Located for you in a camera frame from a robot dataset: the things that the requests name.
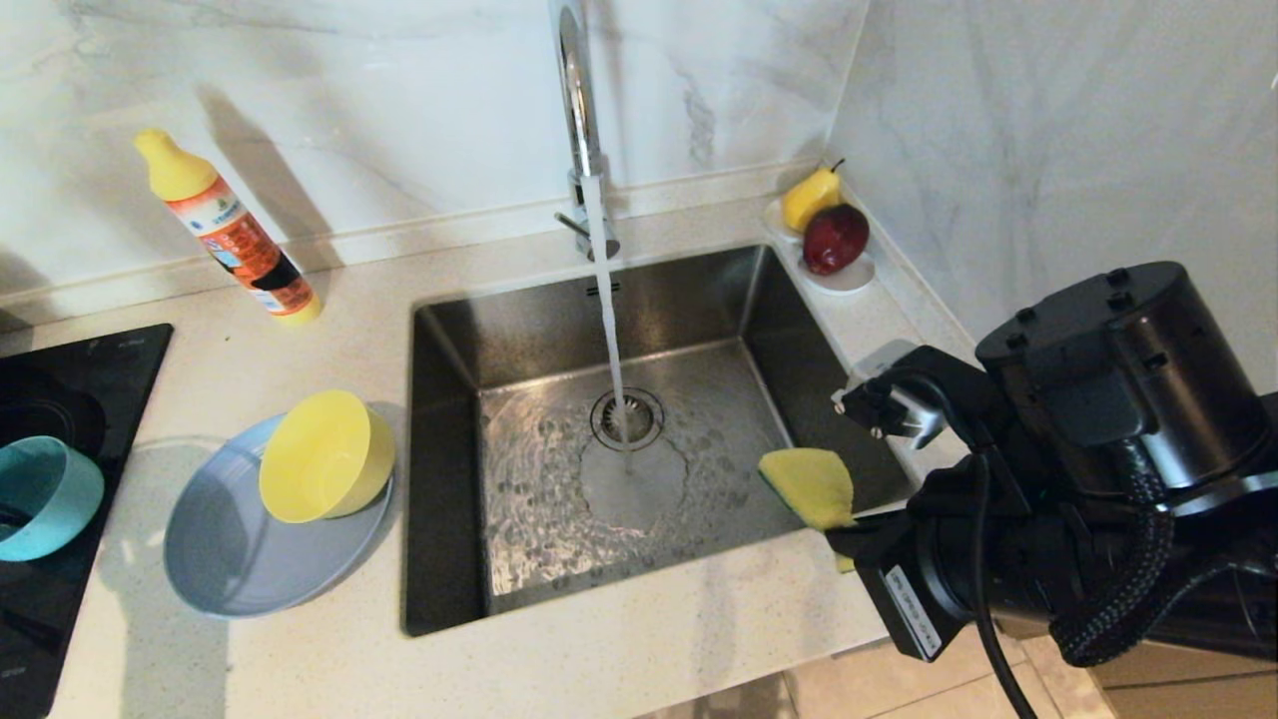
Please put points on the small white dish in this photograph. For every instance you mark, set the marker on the small white dish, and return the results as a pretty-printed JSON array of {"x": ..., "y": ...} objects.
[
  {"x": 849, "y": 281},
  {"x": 774, "y": 222}
]

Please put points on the black induction cooktop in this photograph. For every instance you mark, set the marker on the black induction cooktop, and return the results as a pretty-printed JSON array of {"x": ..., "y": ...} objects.
[{"x": 60, "y": 379}]

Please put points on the orange dish soap bottle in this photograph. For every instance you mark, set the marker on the orange dish soap bottle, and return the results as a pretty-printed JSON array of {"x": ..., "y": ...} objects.
[{"x": 235, "y": 235}]

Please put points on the chrome kitchen faucet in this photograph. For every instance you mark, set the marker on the chrome kitchen faucet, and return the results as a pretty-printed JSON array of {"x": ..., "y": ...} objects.
[{"x": 579, "y": 120}]

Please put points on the blue-grey plate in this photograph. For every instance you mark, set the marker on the blue-grey plate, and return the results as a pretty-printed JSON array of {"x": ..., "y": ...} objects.
[{"x": 240, "y": 559}]

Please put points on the metal sink drain strainer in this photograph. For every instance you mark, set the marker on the metal sink drain strainer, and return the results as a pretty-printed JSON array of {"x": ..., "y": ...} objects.
[{"x": 644, "y": 419}]

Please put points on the yellow pear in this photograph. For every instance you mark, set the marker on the yellow pear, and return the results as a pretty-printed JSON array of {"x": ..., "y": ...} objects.
[{"x": 807, "y": 200}]

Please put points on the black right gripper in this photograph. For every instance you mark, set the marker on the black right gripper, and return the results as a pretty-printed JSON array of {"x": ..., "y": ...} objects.
[{"x": 939, "y": 559}]

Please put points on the yellow-green bowl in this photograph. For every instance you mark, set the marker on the yellow-green bowl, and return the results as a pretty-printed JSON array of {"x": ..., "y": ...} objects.
[{"x": 319, "y": 459}]

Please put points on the teal bowl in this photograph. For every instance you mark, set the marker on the teal bowl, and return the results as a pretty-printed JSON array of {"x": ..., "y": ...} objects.
[{"x": 70, "y": 499}]

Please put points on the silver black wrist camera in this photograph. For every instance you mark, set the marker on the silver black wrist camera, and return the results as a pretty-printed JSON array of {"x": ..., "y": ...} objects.
[{"x": 904, "y": 404}]

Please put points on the stainless steel sink basin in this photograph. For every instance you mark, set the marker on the stainless steel sink basin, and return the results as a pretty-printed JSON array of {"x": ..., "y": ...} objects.
[{"x": 519, "y": 519}]

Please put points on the yellow and green sponge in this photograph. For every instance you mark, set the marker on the yellow and green sponge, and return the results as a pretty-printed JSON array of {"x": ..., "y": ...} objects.
[{"x": 809, "y": 484}]

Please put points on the dark red apple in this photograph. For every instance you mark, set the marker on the dark red apple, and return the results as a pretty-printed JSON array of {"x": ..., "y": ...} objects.
[{"x": 834, "y": 240}]

